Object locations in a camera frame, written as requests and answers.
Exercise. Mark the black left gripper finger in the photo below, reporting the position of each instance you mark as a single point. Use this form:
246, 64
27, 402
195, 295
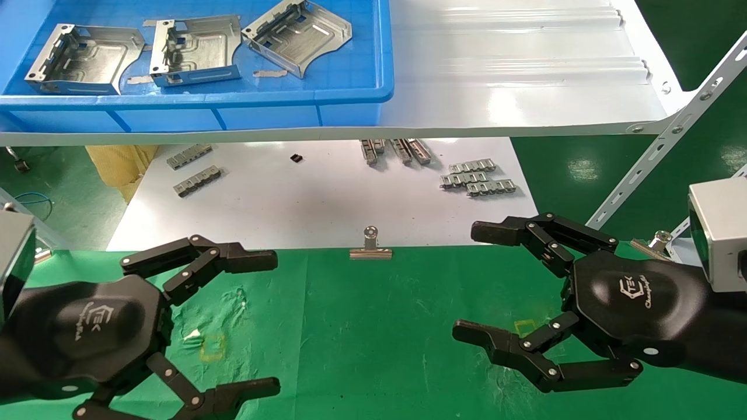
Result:
245, 259

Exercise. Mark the black caster wheel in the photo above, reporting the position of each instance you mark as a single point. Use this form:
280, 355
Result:
21, 165

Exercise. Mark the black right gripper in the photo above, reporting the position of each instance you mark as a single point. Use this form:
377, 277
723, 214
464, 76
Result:
636, 303

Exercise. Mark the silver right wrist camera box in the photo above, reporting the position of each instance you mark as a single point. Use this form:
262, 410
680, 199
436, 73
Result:
723, 233

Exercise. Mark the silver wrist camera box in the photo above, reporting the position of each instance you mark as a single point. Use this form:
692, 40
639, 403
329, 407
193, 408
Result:
723, 233
14, 256

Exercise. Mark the stamped metal bracket part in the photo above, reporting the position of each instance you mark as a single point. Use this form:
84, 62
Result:
309, 41
204, 49
105, 58

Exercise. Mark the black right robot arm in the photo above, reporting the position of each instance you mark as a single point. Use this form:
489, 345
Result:
723, 332

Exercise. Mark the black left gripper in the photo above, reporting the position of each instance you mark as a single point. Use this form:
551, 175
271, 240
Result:
87, 332

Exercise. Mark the blue plastic tray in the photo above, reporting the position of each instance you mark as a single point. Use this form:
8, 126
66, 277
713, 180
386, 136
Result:
350, 87

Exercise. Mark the grey angle bar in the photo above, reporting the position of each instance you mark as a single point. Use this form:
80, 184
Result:
46, 239

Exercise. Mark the grey metal rail piece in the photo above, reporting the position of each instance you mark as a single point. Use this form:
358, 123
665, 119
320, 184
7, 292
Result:
401, 151
367, 151
419, 150
379, 146

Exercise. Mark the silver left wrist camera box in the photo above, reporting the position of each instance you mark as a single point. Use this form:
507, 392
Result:
14, 256

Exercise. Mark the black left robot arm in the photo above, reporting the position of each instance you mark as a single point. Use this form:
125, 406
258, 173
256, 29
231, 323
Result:
6, 361

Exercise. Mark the grey metal clip strip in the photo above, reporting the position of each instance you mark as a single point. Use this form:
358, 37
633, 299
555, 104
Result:
197, 181
189, 156

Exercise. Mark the white flat sheet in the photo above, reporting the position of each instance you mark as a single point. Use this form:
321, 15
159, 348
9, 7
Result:
303, 204

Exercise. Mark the yellow plastic bag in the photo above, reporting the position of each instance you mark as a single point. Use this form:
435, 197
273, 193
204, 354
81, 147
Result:
119, 166

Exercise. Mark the white shelf board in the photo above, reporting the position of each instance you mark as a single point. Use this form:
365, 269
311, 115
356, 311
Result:
525, 87

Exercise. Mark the silver connector strip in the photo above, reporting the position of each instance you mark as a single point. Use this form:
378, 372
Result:
464, 179
471, 166
491, 188

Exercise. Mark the green table cloth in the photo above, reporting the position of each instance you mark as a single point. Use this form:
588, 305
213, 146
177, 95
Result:
362, 332

